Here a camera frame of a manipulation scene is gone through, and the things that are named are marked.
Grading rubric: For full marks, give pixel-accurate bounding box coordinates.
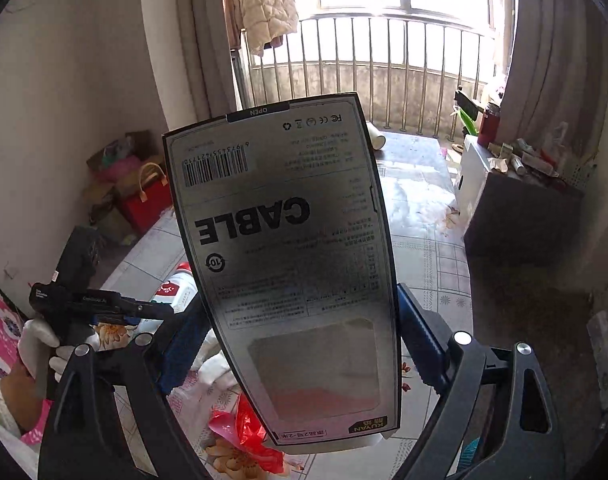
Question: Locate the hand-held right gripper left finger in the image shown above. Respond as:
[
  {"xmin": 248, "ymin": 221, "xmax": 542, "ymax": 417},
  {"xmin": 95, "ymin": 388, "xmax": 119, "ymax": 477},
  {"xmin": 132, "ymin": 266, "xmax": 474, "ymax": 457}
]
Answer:
[{"xmin": 36, "ymin": 290, "xmax": 219, "ymax": 480}]

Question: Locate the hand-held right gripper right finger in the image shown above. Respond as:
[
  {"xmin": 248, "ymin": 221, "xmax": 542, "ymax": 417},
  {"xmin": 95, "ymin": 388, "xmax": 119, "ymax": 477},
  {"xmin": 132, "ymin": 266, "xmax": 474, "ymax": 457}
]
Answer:
[{"xmin": 394, "ymin": 282, "xmax": 567, "ymax": 480}]

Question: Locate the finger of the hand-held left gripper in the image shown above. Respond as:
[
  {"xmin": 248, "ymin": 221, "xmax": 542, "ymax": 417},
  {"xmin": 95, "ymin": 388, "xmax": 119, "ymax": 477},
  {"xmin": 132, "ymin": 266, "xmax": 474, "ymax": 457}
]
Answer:
[
  {"xmin": 96, "ymin": 311, "xmax": 147, "ymax": 327},
  {"xmin": 101, "ymin": 294, "xmax": 175, "ymax": 317}
]

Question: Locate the white canister with red label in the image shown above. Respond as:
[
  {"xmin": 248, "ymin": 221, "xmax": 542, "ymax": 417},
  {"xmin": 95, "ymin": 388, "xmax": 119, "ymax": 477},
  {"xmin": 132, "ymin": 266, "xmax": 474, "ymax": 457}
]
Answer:
[{"xmin": 134, "ymin": 261, "xmax": 205, "ymax": 341}]

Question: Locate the grey retail box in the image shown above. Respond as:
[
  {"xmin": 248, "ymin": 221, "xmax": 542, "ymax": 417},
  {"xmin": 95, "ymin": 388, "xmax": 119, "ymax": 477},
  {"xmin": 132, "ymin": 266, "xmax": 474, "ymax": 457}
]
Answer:
[{"xmin": 162, "ymin": 91, "xmax": 402, "ymax": 456}]

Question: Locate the person's left forearm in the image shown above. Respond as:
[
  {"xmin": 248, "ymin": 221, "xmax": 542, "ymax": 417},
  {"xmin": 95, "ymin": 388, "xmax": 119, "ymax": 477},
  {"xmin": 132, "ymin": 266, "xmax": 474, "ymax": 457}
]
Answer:
[{"xmin": 0, "ymin": 360, "xmax": 52, "ymax": 443}]

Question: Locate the person's left hand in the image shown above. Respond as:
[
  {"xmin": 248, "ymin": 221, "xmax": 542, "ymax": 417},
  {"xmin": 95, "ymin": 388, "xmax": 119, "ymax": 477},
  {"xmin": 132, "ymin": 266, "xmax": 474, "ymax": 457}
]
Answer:
[{"xmin": 18, "ymin": 317, "xmax": 102, "ymax": 386}]

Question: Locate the red gift bag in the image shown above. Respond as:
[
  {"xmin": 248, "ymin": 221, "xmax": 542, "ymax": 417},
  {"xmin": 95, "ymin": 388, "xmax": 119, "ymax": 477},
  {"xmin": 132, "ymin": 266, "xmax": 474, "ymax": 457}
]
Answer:
[{"xmin": 115, "ymin": 162, "xmax": 173, "ymax": 236}]

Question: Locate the red plastic snack bag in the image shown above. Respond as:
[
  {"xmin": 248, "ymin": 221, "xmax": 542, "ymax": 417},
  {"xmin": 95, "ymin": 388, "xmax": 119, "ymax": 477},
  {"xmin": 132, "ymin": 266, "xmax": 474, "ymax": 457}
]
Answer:
[{"xmin": 208, "ymin": 392, "xmax": 285, "ymax": 466}]

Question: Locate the brown cardboard box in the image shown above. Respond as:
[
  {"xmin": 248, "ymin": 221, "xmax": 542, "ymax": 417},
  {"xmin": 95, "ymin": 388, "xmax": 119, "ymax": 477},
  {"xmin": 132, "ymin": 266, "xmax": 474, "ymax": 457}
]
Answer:
[{"xmin": 86, "ymin": 130, "xmax": 155, "ymax": 181}]

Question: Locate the grey cabinet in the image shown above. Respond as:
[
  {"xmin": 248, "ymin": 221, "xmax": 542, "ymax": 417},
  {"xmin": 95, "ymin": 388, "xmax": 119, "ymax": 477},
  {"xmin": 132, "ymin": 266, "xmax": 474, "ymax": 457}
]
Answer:
[{"xmin": 464, "ymin": 167, "xmax": 584, "ymax": 271}]

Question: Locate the white box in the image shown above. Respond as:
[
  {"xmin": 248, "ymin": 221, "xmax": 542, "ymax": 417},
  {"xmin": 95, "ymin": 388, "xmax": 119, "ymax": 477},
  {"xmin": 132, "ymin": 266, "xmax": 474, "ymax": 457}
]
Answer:
[{"xmin": 456, "ymin": 134, "xmax": 499, "ymax": 233}]

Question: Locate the clutter of tubes and boxes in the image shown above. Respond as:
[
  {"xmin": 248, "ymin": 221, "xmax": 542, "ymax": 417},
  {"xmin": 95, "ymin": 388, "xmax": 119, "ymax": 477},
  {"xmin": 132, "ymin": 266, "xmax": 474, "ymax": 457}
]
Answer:
[{"xmin": 486, "ymin": 137, "xmax": 584, "ymax": 181}]

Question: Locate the white paper cup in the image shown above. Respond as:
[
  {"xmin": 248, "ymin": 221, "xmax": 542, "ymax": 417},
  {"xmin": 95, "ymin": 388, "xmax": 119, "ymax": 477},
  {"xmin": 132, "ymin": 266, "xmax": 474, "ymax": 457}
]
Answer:
[{"xmin": 366, "ymin": 120, "xmax": 387, "ymax": 150}]

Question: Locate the red bottle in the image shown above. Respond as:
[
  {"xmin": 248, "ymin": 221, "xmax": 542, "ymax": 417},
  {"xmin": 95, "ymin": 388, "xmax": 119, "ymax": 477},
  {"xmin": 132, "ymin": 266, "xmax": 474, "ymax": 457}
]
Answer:
[{"xmin": 478, "ymin": 102, "xmax": 502, "ymax": 148}]

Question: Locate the beige curtain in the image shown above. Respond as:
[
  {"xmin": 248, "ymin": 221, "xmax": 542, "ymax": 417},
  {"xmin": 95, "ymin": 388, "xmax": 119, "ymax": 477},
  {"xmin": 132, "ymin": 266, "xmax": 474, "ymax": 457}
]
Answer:
[
  {"xmin": 494, "ymin": 0, "xmax": 608, "ymax": 171},
  {"xmin": 174, "ymin": 0, "xmax": 245, "ymax": 126}
]

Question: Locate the metal window railing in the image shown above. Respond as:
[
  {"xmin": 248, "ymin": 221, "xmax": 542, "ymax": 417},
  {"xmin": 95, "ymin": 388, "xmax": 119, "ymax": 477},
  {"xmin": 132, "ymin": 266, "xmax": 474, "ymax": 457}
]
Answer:
[{"xmin": 234, "ymin": 15, "xmax": 499, "ymax": 138}]

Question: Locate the beige padded jacket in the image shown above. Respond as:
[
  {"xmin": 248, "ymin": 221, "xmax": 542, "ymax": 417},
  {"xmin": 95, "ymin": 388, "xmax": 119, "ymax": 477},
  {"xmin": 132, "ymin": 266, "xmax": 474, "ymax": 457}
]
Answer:
[{"xmin": 223, "ymin": 0, "xmax": 301, "ymax": 57}]

